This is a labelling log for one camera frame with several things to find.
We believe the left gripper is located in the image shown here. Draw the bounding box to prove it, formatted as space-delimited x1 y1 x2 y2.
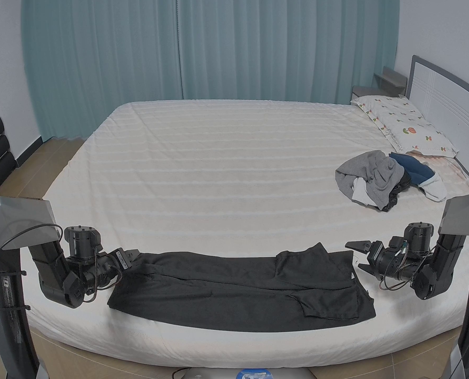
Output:
98 248 133 284

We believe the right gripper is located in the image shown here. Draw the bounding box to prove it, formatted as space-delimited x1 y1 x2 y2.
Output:
345 240 409 281

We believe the black T-shirt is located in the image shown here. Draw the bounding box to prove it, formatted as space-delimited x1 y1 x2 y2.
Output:
107 242 377 332

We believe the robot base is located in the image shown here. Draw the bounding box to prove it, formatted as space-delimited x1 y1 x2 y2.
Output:
187 367 310 379

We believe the pile of clothes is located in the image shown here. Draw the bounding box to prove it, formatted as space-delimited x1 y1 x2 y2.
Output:
335 151 446 212

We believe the bed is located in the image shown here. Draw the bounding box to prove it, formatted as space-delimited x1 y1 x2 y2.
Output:
19 55 469 368

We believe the white printed pillow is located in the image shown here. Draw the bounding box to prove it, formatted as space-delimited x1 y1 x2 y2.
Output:
351 95 459 159

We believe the grey bedside table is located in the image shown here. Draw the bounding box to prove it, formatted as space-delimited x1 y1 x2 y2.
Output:
352 67 409 99

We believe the blue-green curtain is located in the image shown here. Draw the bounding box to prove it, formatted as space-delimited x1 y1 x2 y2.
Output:
177 0 400 105
21 0 184 141

